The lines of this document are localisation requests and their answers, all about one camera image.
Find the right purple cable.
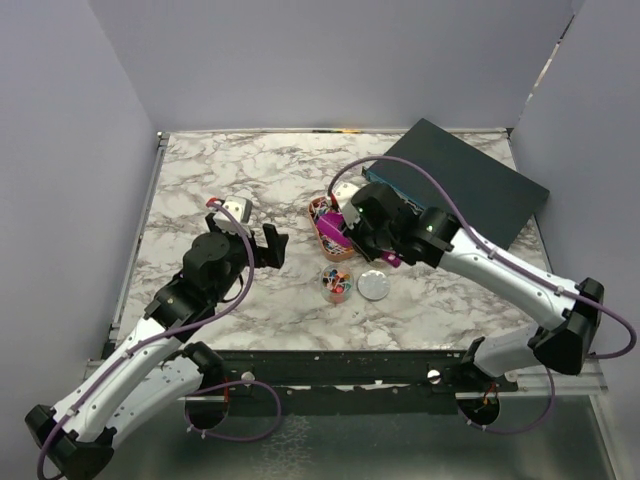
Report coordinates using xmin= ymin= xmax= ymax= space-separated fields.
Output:
xmin=327 ymin=155 xmax=639 ymax=435

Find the dark teal network switch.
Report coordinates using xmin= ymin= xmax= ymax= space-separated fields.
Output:
xmin=369 ymin=119 xmax=549 ymax=250

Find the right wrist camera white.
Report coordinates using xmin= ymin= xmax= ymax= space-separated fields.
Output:
xmin=332 ymin=182 xmax=359 ymax=228

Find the orange lollipop tray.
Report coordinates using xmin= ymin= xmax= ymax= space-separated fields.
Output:
xmin=307 ymin=197 xmax=355 ymax=262

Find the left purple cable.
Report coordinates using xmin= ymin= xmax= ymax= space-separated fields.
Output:
xmin=37 ymin=199 xmax=254 ymax=480

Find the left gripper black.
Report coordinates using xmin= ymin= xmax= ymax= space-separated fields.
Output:
xmin=207 ymin=213 xmax=287 ymax=304

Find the purple cable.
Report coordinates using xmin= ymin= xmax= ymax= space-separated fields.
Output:
xmin=327 ymin=155 xmax=639 ymax=435
xmin=37 ymin=199 xmax=254 ymax=480

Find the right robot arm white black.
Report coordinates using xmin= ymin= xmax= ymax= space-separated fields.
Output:
xmin=330 ymin=182 xmax=604 ymax=391

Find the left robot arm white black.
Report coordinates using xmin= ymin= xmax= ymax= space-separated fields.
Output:
xmin=25 ymin=209 xmax=289 ymax=479

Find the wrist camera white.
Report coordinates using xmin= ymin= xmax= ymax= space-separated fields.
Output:
xmin=214 ymin=196 xmax=253 ymax=235
xmin=332 ymin=182 xmax=359 ymax=228

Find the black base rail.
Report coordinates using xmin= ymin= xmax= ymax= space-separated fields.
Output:
xmin=84 ymin=349 xmax=521 ymax=416

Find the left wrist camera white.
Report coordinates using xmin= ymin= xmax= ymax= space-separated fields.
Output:
xmin=214 ymin=196 xmax=253 ymax=235

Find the clear round jar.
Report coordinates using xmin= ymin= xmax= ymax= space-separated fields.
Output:
xmin=320 ymin=265 xmax=354 ymax=305

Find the purple plastic scoop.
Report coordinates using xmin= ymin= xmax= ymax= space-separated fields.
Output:
xmin=315 ymin=212 xmax=401 ymax=268

